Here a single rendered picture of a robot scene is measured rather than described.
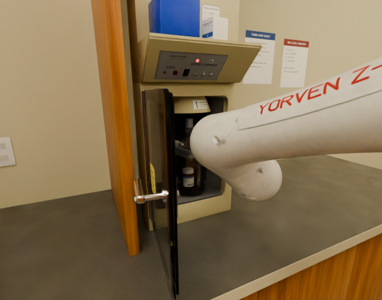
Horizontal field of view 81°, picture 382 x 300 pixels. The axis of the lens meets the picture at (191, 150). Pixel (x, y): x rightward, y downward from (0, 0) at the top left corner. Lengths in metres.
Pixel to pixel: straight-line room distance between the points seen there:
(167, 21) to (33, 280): 0.70
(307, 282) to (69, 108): 1.08
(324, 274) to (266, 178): 0.55
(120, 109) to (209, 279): 0.46
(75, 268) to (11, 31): 0.84
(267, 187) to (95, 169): 0.84
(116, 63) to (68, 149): 0.62
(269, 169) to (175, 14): 0.40
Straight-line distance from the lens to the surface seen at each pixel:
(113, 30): 0.57
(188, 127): 0.77
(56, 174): 1.13
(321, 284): 0.97
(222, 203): 0.87
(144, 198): 0.41
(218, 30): 0.66
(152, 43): 0.56
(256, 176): 0.44
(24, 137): 1.11
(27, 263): 0.80
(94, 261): 0.73
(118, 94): 0.55
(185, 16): 0.60
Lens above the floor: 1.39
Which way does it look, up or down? 15 degrees down
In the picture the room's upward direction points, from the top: straight up
